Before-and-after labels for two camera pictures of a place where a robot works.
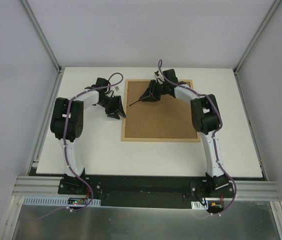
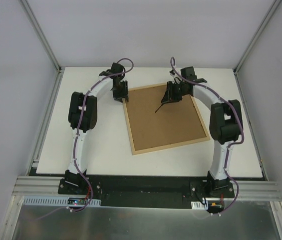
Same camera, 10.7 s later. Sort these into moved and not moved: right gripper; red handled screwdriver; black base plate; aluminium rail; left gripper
Moved: red handled screwdriver; left gripper; right gripper
Not moved: aluminium rail; black base plate
